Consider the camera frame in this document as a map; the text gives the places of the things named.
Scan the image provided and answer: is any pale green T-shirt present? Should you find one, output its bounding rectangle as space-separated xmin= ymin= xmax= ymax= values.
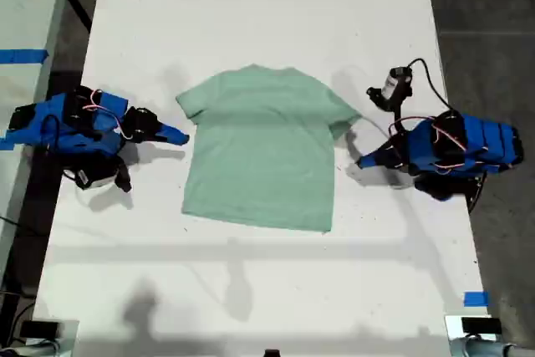
xmin=175 ymin=63 xmax=363 ymax=233

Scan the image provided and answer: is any black stand leg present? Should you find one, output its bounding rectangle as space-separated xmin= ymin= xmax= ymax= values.
xmin=66 ymin=0 xmax=94 ymax=34

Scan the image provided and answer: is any long blue tape strip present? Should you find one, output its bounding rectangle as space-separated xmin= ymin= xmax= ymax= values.
xmin=0 ymin=49 xmax=50 ymax=64

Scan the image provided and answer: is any pale side table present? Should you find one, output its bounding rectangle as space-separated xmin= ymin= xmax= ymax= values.
xmin=0 ymin=0 xmax=79 ymax=277

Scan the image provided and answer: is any square blue tape piece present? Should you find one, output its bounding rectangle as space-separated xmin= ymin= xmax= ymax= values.
xmin=463 ymin=291 xmax=490 ymax=308

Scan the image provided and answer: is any shiny metal plate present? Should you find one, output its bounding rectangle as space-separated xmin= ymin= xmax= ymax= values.
xmin=31 ymin=319 xmax=80 ymax=357
xmin=444 ymin=314 xmax=505 ymax=357

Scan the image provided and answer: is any small black box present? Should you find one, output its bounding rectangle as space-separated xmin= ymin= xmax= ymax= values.
xmin=19 ymin=320 xmax=59 ymax=339
xmin=461 ymin=317 xmax=502 ymax=335

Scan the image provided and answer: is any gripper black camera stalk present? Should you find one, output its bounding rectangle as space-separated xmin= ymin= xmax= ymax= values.
xmin=366 ymin=86 xmax=414 ymax=125
xmin=112 ymin=156 xmax=133 ymax=194

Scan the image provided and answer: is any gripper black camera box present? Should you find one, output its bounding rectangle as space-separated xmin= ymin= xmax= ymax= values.
xmin=63 ymin=163 xmax=117 ymax=191
xmin=380 ymin=66 xmax=413 ymax=99

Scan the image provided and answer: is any gripper black camera cable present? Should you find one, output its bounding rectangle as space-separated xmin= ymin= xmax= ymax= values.
xmin=405 ymin=58 xmax=451 ymax=111

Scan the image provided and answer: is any black arm base cable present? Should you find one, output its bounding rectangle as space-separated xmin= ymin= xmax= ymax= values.
xmin=466 ymin=172 xmax=489 ymax=213

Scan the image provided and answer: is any thin black floor cable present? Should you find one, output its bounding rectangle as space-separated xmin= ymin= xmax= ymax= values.
xmin=0 ymin=215 xmax=27 ymax=236

